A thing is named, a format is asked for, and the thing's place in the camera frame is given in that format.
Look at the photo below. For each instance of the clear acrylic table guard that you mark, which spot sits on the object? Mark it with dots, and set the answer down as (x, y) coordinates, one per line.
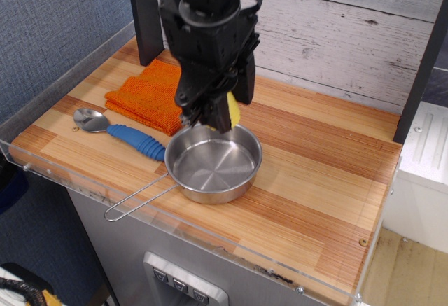
(309, 220)

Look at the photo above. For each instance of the folded orange cloth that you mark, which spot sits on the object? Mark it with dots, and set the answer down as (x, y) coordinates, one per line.
(149, 98)

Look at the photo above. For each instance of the yellow ridged toy lemon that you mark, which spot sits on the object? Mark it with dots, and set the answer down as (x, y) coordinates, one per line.
(223, 113)

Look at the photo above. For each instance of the yellow object bottom left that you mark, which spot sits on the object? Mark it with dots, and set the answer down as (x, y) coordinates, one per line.
(51, 300)

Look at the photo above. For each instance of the stainless steel pot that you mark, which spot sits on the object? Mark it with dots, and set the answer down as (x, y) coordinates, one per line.
(208, 166)

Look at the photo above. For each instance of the dark right vertical post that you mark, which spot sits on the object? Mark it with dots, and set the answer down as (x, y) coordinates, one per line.
(423, 75)

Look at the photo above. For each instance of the white grooved side unit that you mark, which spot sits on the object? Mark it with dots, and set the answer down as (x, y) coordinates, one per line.
(417, 206)

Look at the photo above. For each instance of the dark left vertical post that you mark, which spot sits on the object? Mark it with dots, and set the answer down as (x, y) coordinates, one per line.
(148, 29)

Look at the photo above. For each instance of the dark vertical post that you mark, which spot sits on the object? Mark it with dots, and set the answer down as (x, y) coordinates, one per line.
(148, 29)
(423, 75)

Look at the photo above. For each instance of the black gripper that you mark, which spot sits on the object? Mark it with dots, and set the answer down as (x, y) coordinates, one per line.
(215, 51)

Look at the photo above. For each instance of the blue handled metal spoon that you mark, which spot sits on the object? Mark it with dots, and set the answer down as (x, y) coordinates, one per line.
(91, 121)

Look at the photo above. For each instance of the grey button control panel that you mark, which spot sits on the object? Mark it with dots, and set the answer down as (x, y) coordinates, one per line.
(183, 281)

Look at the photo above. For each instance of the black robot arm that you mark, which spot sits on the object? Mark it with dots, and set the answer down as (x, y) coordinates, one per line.
(213, 41)

